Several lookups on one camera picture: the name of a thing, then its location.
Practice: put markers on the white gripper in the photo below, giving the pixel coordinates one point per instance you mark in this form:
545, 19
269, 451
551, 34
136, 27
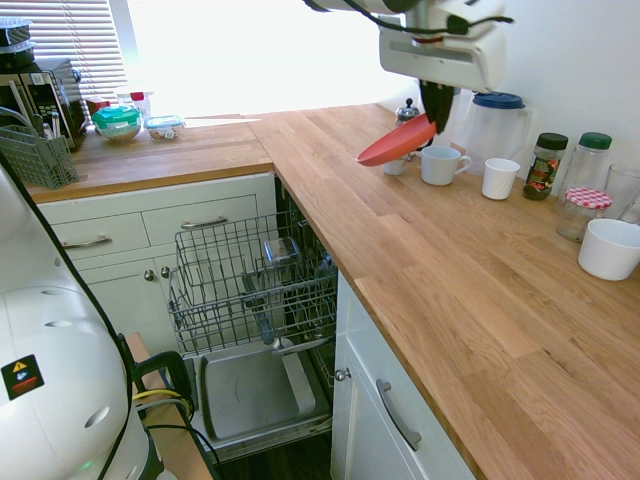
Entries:
440, 62

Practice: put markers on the red plastic plate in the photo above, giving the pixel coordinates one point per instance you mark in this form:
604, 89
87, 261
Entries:
395, 145

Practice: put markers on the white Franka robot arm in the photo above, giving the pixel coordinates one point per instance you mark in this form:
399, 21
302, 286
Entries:
50, 350

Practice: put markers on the steel dishwasher door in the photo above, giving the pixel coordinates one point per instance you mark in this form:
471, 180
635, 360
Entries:
250, 390

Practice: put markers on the glass French press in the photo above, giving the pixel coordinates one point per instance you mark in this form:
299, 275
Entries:
407, 112

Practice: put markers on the clear pitcher dark blue lid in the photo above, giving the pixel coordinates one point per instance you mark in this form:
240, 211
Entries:
495, 135

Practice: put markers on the small patterned white cup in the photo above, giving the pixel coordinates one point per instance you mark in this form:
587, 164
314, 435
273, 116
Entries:
395, 167

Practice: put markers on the white ribbed cup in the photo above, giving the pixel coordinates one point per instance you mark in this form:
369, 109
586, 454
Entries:
500, 180

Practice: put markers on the coffee jar black lid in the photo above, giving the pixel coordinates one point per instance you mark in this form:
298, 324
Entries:
542, 170

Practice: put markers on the clear bottle green lid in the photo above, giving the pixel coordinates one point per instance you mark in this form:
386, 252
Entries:
590, 165

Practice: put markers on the glass jar red checked lid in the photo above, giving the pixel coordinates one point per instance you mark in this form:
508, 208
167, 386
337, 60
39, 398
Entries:
582, 215

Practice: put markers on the clear glass tumbler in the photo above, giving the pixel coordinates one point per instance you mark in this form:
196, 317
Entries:
625, 190

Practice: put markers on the clear glass food container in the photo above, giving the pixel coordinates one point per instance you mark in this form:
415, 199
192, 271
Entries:
281, 250

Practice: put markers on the white round bowl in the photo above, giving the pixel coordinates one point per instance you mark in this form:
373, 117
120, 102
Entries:
610, 250

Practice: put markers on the food container blue lid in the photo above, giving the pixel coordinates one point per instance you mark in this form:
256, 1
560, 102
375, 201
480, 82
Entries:
164, 129

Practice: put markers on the round metal cabinet knob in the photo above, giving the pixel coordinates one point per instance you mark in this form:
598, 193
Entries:
342, 374
149, 275
165, 273

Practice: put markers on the white bottle red cap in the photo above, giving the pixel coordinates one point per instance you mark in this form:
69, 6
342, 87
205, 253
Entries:
140, 102

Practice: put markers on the food container green lid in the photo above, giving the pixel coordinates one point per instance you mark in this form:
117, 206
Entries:
116, 122

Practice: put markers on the small red box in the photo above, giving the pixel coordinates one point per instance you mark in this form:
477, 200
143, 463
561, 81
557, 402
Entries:
97, 106

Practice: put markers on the white kitchen base cabinet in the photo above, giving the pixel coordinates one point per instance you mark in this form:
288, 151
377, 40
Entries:
125, 305
360, 440

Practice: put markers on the white window blinds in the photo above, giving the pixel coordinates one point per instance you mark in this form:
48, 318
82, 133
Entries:
65, 40

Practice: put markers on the black C-clamp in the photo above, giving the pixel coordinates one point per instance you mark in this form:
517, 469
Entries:
165, 370

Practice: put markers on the black toaster oven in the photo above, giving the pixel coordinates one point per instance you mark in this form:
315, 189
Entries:
50, 100

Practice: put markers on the grey plastic cutlery basket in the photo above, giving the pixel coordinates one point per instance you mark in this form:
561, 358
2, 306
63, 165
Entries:
35, 160

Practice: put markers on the stacked black white containers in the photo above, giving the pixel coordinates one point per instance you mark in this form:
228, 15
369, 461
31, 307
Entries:
12, 45

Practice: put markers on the brown fibreboard mounting board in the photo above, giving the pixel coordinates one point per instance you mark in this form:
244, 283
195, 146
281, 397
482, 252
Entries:
172, 450

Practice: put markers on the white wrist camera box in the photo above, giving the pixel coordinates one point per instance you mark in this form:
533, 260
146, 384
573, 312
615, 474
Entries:
480, 12

